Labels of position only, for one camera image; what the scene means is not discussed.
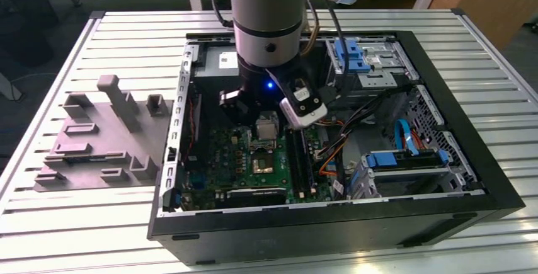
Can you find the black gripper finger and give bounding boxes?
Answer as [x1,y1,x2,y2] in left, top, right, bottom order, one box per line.
[217,88,254,127]

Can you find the silver CPU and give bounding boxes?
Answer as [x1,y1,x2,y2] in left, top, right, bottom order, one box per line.
[256,113,280,141]

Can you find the CPU socket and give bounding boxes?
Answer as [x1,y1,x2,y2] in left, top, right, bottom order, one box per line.
[252,154,278,174]

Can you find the grey power supply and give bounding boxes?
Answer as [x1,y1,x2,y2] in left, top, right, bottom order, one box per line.
[192,43,254,122]

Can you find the black case fan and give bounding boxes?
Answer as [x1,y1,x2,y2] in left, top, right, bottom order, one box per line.
[185,81,213,171]

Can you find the green motherboard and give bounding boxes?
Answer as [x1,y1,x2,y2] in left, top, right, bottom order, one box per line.
[177,118,338,210]

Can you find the blue disk carrier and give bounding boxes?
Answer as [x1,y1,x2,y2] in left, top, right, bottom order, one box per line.
[365,149,452,169]
[334,39,372,74]

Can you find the short blue expansion slot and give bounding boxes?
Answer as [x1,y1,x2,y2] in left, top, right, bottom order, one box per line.
[190,174,209,192]

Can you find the silver drive cage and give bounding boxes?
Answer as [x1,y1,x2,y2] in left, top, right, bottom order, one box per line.
[326,39,421,108]
[361,149,485,199]

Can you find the black graphics card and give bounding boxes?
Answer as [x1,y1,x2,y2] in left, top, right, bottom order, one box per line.
[225,187,288,207]

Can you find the grey parts rack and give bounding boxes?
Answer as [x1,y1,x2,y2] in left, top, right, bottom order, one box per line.
[33,74,177,193]

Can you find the black PC case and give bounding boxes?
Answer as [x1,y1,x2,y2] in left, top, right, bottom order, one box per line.
[146,30,528,267]

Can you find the white stand leg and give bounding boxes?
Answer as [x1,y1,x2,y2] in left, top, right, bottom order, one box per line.
[0,71,23,101]

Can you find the wooden cabinet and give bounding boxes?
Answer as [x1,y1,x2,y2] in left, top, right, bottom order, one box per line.
[430,0,538,51]

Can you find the twisted fan wire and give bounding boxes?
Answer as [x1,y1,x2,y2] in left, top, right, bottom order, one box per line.
[186,96,200,164]

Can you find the white rounded camera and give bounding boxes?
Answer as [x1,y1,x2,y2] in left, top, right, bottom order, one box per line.
[278,77,329,130]

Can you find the black sleeved cable bundle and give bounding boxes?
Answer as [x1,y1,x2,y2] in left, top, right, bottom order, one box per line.
[316,88,416,158]

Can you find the orange wire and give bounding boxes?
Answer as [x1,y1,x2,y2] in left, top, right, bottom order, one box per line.
[318,154,338,179]

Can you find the blue data cable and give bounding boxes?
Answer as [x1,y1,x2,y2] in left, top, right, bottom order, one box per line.
[394,118,421,157]

